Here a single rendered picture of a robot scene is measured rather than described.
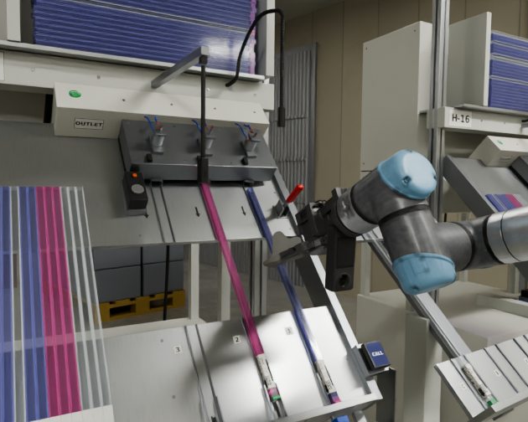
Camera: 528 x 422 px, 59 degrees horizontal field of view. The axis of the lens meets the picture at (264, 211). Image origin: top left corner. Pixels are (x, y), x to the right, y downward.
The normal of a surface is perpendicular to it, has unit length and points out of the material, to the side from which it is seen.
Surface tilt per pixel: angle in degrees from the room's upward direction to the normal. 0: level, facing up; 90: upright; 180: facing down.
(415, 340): 90
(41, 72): 90
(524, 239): 110
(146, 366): 47
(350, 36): 90
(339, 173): 90
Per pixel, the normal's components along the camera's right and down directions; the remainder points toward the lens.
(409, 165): 0.44, -0.42
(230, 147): 0.36, -0.63
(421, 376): -0.83, 0.03
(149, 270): 0.68, 0.05
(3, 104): 0.48, 0.06
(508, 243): -0.74, 0.37
